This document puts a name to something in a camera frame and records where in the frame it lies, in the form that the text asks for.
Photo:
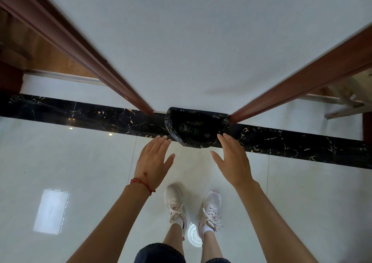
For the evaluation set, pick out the person's left hand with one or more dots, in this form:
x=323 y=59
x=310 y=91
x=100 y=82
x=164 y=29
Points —
x=152 y=164

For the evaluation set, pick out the person's right hand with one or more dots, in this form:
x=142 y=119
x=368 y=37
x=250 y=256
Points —
x=235 y=164

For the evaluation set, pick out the grey weathered wooden chair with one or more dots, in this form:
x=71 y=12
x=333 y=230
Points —
x=345 y=97

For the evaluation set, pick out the person's right forearm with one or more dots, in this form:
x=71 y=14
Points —
x=270 y=228

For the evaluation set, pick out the person's left forearm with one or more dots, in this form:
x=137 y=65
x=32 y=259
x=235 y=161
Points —
x=110 y=230

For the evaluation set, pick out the person's left shoe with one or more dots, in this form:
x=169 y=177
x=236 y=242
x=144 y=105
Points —
x=174 y=204

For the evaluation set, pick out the black lined trash bin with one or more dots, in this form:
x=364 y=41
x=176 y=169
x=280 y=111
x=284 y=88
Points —
x=194 y=129

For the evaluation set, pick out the person's left leg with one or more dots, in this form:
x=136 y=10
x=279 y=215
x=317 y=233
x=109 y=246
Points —
x=173 y=239

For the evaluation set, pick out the person's leg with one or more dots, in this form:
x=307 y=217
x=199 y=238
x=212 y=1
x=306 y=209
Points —
x=173 y=239
x=210 y=248

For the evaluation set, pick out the person's right leg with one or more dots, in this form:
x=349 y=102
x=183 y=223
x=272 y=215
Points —
x=210 y=248

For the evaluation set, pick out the dark blue trousers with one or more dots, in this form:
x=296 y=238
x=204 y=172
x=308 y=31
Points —
x=157 y=255

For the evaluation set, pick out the metal door threshold strip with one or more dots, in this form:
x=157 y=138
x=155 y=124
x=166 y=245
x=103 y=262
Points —
x=319 y=99
x=64 y=76

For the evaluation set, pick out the reddish brown wooden door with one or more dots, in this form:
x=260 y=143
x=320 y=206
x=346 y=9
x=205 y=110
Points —
x=10 y=78

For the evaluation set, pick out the reddish brown door frame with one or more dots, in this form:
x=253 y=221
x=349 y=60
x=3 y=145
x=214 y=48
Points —
x=305 y=79
x=72 y=44

